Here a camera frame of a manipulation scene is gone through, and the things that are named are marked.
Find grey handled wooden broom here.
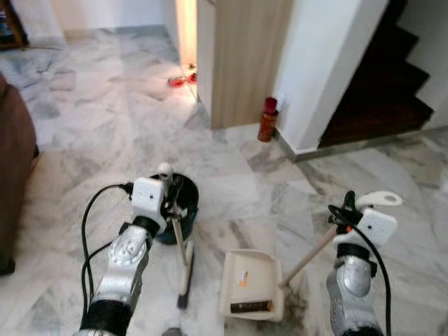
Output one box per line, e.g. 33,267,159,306
155,162,195,310

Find cream long handled dustpan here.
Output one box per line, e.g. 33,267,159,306
218,190,404,323

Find small red floor object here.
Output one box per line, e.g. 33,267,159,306
168,70,198,88

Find black round waste bin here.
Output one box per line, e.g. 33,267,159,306
150,173,200,246

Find red patterned bottle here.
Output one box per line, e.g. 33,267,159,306
258,97,279,143

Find dark wooden staircase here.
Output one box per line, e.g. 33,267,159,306
318,0,435,149

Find light wood panel cabinet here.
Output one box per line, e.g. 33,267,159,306
197,0,295,130

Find brown fabric sofa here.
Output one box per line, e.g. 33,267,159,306
0,73,39,275

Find brown wooden shelf stand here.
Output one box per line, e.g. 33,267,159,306
0,13,29,50

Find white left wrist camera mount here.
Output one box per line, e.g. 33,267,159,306
130,178,167,233

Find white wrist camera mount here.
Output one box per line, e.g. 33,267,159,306
335,209,398,248
130,178,167,233

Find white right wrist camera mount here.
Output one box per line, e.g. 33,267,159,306
335,209,398,248

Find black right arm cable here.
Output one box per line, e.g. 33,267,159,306
329,203,393,336

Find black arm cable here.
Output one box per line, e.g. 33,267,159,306
80,182,135,316
329,203,393,336

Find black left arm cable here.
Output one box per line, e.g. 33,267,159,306
80,182,135,316

